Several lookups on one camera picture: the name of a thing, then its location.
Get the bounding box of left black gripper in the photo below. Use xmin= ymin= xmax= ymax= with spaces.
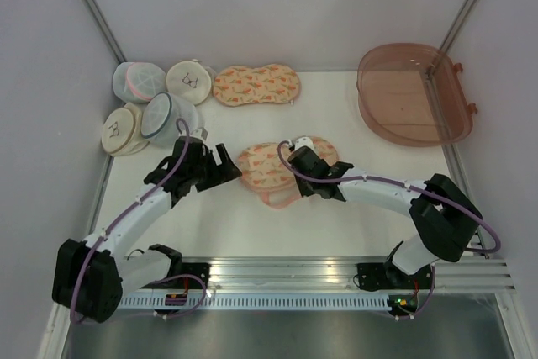
xmin=188 ymin=144 xmax=241 ymax=193

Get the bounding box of floral mesh laundry bag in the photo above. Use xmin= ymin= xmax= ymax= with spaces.
xmin=237 ymin=135 xmax=340 ymax=209

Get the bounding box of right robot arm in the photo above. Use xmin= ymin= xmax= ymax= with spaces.
xmin=287 ymin=146 xmax=482 ymax=292

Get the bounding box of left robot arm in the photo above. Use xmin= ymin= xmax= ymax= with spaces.
xmin=51 ymin=135 xmax=241 ymax=323

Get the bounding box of white mesh bag blue trim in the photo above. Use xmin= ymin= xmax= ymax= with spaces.
xmin=140 ymin=92 xmax=203 ymax=148

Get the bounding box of beige round bag rear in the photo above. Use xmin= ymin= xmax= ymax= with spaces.
xmin=166 ymin=59 xmax=217 ymax=105

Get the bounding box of beige round bag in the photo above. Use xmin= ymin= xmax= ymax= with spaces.
xmin=166 ymin=59 xmax=217 ymax=105
xmin=101 ymin=103 xmax=149 ymax=157

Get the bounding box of beige round bag front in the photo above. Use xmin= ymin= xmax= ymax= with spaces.
xmin=101 ymin=103 xmax=149 ymax=157

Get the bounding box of white mesh bag pink trim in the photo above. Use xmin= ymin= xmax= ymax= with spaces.
xmin=112 ymin=62 xmax=166 ymax=103

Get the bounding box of pink transparent plastic basket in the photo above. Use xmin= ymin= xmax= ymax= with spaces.
xmin=356 ymin=43 xmax=477 ymax=147

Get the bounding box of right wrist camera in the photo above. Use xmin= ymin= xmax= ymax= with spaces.
xmin=288 ymin=136 xmax=314 ymax=151

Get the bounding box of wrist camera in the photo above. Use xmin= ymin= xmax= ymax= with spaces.
xmin=190 ymin=127 xmax=208 ymax=143
xmin=288 ymin=136 xmax=314 ymax=151

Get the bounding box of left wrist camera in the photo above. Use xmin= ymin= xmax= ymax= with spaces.
xmin=190 ymin=127 xmax=208 ymax=143

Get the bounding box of white slotted cable duct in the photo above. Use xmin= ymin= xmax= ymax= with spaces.
xmin=119 ymin=292 xmax=391 ymax=311

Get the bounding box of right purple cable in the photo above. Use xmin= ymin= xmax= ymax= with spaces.
xmin=276 ymin=140 xmax=502 ymax=322

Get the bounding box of right aluminium frame post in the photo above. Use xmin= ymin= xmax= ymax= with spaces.
xmin=439 ymin=0 xmax=505 ymax=55

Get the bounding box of aluminium frame post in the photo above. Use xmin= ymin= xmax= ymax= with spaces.
xmin=82 ymin=0 xmax=127 ymax=64
xmin=439 ymin=0 xmax=505 ymax=55

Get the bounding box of left aluminium frame post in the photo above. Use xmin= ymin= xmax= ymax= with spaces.
xmin=82 ymin=0 xmax=127 ymax=64

